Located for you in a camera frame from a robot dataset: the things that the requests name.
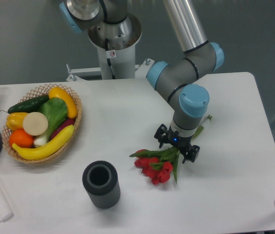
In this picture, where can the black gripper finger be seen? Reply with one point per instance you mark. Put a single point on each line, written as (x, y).
(189, 152)
(162, 135)

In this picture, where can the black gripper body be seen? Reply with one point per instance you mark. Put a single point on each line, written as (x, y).
(181, 143)

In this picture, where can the red tulip bouquet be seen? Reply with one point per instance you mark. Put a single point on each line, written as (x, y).
(160, 165)

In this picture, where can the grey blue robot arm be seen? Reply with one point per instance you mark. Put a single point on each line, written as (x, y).
(176, 83)

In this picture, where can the dark grey ribbed vase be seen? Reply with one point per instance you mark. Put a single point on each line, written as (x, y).
(100, 180)

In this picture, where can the purple eggplant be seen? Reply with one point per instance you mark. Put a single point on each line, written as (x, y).
(66, 123)

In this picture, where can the green bok choy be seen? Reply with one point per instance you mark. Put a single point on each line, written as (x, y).
(55, 110)

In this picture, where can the yellow squash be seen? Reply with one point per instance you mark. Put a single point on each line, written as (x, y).
(60, 93)

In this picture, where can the woven wicker basket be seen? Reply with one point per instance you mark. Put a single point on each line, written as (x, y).
(39, 91)

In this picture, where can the beige round disc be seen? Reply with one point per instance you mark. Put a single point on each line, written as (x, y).
(35, 123)

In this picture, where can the yellow banana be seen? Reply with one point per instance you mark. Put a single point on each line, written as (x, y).
(47, 149)

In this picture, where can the dark green cucumber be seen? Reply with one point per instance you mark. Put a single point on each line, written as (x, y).
(28, 106)

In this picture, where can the orange fruit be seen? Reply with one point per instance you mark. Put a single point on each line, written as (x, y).
(21, 138)

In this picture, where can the yellow bell pepper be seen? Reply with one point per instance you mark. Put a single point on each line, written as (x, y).
(14, 121)

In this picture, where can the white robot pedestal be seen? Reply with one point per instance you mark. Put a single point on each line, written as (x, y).
(115, 44)

